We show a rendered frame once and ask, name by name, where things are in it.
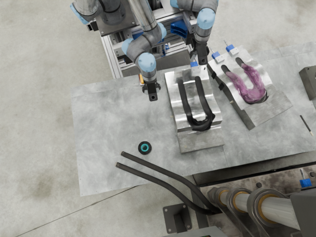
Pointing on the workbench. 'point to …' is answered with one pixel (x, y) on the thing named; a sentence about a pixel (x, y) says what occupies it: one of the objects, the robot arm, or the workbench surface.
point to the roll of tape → (145, 146)
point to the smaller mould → (309, 81)
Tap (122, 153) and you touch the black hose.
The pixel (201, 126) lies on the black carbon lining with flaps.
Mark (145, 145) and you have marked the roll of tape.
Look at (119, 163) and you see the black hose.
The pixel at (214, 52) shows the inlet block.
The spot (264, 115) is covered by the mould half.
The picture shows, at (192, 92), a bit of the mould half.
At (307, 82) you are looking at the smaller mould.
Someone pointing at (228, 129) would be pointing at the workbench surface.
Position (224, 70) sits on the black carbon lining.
